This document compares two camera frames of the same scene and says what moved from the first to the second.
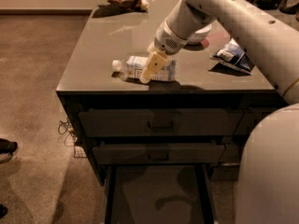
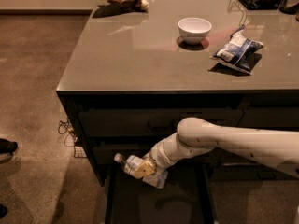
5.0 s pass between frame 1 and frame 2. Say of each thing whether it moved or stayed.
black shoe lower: stayed
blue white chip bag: stayed
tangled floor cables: stayed
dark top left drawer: stayed
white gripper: moved
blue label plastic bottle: moved
